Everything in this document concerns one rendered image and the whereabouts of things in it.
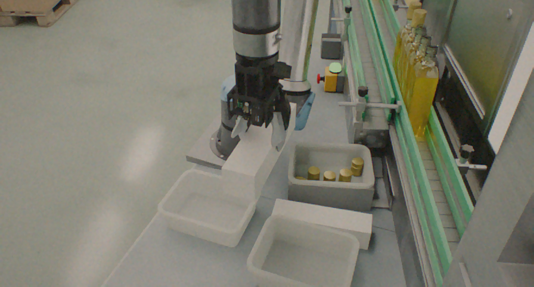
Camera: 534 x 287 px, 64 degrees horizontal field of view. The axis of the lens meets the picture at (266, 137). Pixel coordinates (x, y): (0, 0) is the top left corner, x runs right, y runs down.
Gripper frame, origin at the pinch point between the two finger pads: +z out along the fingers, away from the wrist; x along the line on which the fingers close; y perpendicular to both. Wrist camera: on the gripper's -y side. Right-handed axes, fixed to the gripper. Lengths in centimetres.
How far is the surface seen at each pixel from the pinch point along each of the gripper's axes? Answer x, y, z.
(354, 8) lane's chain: -5, -132, 22
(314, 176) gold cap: 5.8, -24.2, 28.8
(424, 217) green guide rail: 33.3, -8.8, 18.3
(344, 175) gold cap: 13.4, -26.5, 27.9
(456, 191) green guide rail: 39.0, -15.7, 15.1
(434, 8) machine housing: 28, -105, 8
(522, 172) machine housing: 29, 45, -39
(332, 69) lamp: -3, -79, 25
